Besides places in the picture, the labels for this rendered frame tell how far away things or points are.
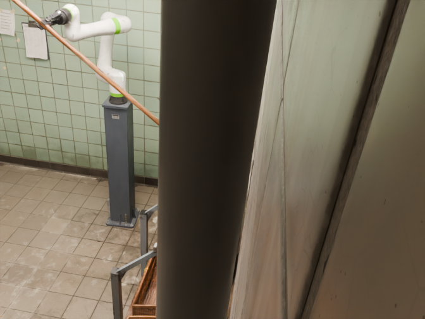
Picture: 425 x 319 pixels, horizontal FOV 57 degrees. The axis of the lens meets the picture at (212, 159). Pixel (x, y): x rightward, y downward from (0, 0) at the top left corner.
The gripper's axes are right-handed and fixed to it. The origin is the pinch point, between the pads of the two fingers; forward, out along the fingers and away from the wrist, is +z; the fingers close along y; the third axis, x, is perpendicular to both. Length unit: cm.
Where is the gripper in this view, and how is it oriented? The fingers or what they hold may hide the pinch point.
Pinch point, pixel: (43, 24)
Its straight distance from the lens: 256.7
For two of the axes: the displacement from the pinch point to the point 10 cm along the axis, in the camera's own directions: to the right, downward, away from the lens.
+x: -7.3, -6.3, -2.6
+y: -6.7, 5.9, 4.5
